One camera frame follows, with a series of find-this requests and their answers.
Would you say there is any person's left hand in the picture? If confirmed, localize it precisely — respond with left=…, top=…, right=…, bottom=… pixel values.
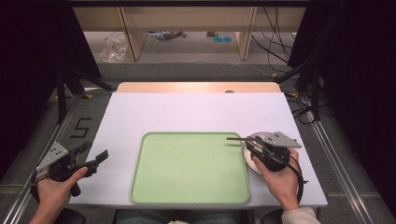
left=35, top=166, right=89, bottom=218

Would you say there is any light wooden table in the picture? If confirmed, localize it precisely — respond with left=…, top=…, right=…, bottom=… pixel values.
left=116, top=81, right=282, bottom=94

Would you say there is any light green plastic tray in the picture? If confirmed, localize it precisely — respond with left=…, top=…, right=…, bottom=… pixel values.
left=129, top=131, right=251, bottom=205

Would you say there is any bundle of black cables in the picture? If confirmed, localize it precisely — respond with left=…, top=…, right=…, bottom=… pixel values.
left=250, top=6, right=298, bottom=74

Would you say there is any white foam board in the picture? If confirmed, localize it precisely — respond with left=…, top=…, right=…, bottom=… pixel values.
left=68, top=91, right=329, bottom=209

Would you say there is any aluminium floor rail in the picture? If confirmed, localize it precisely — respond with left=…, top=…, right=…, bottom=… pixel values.
left=300, top=92, right=375, bottom=224
left=1, top=92, right=82, bottom=224

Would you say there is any clear plastic bag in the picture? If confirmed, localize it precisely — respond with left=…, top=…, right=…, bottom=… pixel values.
left=98, top=32, right=129, bottom=64

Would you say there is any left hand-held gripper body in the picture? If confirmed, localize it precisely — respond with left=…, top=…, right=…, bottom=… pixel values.
left=35, top=141, right=98, bottom=198

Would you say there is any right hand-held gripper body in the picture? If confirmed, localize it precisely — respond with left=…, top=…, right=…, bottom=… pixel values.
left=248, top=131, right=303, bottom=173

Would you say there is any black metal stand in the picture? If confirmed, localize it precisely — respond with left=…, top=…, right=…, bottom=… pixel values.
left=274, top=59, right=323, bottom=122
left=55, top=63, right=116, bottom=126

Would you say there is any white round plate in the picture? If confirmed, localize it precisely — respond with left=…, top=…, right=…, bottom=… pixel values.
left=242, top=131, right=283, bottom=175

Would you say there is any wooden desk frame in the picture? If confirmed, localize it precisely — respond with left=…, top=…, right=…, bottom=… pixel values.
left=72, top=6, right=307, bottom=63

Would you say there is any black curtain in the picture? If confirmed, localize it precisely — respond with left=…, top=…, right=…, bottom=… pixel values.
left=0, top=0, right=104, bottom=181
left=286, top=0, right=396, bottom=216

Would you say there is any person's right hand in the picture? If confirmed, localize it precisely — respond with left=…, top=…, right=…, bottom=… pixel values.
left=251, top=147, right=302, bottom=212

